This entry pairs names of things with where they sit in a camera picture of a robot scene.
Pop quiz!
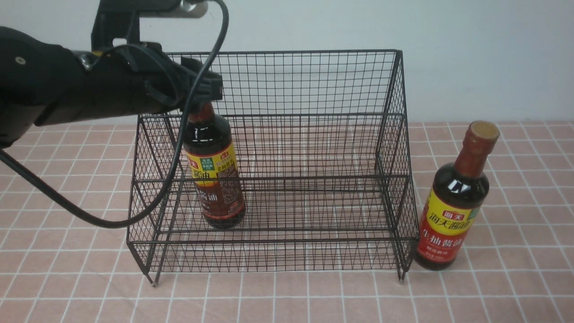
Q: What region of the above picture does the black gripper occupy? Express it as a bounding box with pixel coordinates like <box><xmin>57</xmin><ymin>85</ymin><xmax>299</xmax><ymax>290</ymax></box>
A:
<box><xmin>34</xmin><ymin>45</ymin><xmax>223</xmax><ymax>127</ymax></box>

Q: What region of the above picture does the dark soy sauce bottle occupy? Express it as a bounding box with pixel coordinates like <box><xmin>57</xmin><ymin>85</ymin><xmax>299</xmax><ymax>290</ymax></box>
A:
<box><xmin>183</xmin><ymin>101</ymin><xmax>246</xmax><ymax>230</ymax></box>

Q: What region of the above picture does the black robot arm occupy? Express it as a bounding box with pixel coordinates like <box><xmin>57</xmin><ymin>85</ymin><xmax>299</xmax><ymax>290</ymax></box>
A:
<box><xmin>0</xmin><ymin>27</ymin><xmax>223</xmax><ymax>148</ymax></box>

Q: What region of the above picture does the light soy sauce bottle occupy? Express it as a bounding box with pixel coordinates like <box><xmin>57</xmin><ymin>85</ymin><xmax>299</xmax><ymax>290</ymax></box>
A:
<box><xmin>415</xmin><ymin>121</ymin><xmax>500</xmax><ymax>271</ymax></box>

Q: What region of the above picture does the pink checkered tablecloth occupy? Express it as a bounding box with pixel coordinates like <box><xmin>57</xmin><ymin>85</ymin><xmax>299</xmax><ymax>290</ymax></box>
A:
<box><xmin>1</xmin><ymin>121</ymin><xmax>573</xmax><ymax>323</ymax></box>

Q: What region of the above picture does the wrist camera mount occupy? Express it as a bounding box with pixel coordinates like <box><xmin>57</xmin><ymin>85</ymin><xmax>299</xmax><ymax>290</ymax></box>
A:
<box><xmin>91</xmin><ymin>0</ymin><xmax>209</xmax><ymax>51</ymax></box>

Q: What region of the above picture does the black cable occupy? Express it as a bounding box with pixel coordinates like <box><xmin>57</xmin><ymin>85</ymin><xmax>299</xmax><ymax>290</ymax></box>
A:
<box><xmin>0</xmin><ymin>0</ymin><xmax>230</xmax><ymax>229</ymax></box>

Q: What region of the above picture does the black wire mesh shelf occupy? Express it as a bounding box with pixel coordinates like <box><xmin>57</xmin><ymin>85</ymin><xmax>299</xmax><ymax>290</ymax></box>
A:
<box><xmin>126</xmin><ymin>49</ymin><xmax>418</xmax><ymax>284</ymax></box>

